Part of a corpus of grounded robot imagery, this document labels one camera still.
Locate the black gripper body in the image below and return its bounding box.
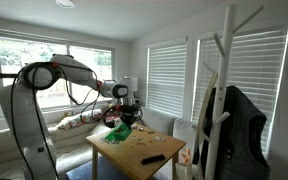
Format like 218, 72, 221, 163
121, 106, 140, 122

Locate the green storage box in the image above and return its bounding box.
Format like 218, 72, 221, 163
104, 123, 133, 142

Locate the large white figure cutout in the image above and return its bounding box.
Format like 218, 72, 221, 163
131, 123, 145, 132

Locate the gray sofa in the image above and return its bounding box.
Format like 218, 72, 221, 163
139, 106, 202, 161

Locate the purple patterned sticker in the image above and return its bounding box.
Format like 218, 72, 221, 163
100, 138, 121, 145

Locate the small pale picture sticker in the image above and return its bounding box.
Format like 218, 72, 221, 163
152, 135, 168, 143

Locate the black remote control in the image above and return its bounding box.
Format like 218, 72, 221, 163
140, 153, 167, 166

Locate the narrow white window blind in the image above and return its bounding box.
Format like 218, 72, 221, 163
146, 43, 188, 118

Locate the long floral pillow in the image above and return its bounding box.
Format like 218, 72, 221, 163
56, 108, 105, 130

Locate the blue rug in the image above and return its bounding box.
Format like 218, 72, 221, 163
65, 155, 158, 180

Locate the cream sofa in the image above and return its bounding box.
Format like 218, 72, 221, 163
0, 111, 122, 180

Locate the orange octopus plush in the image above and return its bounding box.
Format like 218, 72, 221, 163
180, 148, 193, 165

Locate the beige leaning board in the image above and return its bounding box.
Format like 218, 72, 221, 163
187, 71, 219, 180

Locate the white coat rack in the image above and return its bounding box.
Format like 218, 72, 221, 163
202, 3, 265, 180

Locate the dark hanging jacket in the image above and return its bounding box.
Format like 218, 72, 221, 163
200, 85, 272, 180

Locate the large picture window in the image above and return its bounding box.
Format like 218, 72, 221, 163
0, 28, 116, 121

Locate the round ceiling light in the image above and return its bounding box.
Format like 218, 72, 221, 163
55, 0, 76, 9

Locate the wide white window blind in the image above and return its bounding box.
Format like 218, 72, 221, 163
192, 27, 288, 155

